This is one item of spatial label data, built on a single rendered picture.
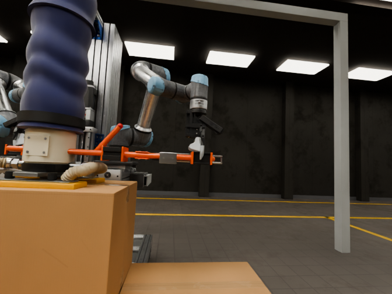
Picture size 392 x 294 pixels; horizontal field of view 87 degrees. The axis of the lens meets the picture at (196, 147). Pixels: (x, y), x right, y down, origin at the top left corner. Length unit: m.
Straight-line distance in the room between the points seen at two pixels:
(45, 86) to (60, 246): 0.55
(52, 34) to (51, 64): 0.11
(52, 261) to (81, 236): 0.11
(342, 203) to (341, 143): 0.78
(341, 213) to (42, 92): 3.27
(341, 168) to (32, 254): 3.18
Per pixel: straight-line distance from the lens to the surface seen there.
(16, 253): 0.88
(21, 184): 0.89
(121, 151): 0.86
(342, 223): 3.40
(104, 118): 1.60
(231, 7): 3.31
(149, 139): 1.42
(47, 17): 1.05
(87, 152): 0.91
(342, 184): 3.34
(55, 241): 0.81
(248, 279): 1.13
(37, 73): 0.98
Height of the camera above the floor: 1.05
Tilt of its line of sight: 4 degrees up
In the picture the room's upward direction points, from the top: 3 degrees clockwise
